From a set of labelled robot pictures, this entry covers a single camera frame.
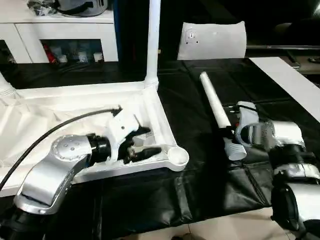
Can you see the white plastic table leg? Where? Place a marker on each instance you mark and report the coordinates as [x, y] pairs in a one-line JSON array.
[[5, 87], [153, 45], [215, 105]]

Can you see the white plastic table top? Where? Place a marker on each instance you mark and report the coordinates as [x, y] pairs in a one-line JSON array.
[[50, 105]]

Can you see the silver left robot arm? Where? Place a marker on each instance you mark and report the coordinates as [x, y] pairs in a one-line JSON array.
[[50, 170]]

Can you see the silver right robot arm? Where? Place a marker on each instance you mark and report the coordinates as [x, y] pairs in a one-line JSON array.
[[287, 130]]

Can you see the black table mat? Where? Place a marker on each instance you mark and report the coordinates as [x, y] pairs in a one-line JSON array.
[[200, 112]]

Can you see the white flat board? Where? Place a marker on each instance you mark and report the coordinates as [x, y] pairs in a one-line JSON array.
[[287, 80]]

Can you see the black cabinet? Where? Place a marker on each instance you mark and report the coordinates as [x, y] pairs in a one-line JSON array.
[[135, 30]]

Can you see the white cabinet with glass doors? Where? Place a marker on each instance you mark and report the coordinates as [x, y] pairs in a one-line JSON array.
[[62, 30]]

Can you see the grey round appliance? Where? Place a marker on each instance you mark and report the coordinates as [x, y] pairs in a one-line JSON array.
[[82, 7]]

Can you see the black clutter pile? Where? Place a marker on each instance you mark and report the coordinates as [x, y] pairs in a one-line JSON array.
[[40, 7]]

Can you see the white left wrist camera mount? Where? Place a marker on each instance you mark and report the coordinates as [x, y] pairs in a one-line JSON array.
[[122, 127]]

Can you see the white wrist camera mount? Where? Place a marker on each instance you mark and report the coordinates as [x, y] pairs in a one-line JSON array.
[[122, 127], [246, 117]]

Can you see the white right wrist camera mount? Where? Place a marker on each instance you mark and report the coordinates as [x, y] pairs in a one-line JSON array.
[[246, 117]]

